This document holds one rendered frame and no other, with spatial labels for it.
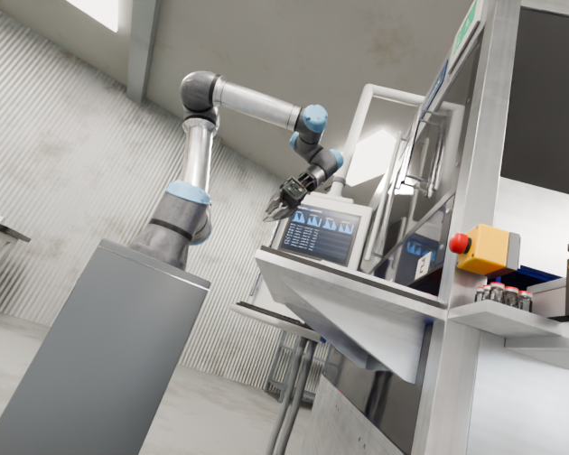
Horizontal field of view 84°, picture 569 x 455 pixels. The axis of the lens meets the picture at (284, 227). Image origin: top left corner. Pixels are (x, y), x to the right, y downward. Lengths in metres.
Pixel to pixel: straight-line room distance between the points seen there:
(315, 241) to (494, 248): 1.19
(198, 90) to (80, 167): 3.96
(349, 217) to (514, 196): 1.06
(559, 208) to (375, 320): 0.47
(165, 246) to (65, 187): 4.11
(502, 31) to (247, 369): 4.84
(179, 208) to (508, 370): 0.77
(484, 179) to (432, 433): 0.53
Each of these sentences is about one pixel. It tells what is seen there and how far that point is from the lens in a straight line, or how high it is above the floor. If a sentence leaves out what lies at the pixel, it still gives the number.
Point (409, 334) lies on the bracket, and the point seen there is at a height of 0.82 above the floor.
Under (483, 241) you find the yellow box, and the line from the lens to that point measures 0.67.
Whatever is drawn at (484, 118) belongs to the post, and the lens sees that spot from 0.95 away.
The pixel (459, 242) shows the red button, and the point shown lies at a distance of 0.67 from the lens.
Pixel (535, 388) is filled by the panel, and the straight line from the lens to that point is 0.77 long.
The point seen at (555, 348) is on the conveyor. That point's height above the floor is 0.84.
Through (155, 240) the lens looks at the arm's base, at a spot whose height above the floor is 0.84.
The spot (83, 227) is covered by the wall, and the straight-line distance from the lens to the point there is 4.76.
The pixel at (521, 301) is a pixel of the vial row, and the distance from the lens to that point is 0.67.
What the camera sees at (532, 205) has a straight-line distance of 0.87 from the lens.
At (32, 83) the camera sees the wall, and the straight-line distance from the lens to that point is 5.42.
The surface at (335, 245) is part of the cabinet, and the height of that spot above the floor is 1.28.
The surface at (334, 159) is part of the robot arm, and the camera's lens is 1.11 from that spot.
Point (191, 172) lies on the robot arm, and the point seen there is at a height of 1.10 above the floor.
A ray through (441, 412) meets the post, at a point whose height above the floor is 0.70.
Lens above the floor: 0.72
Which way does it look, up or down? 19 degrees up
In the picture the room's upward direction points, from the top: 20 degrees clockwise
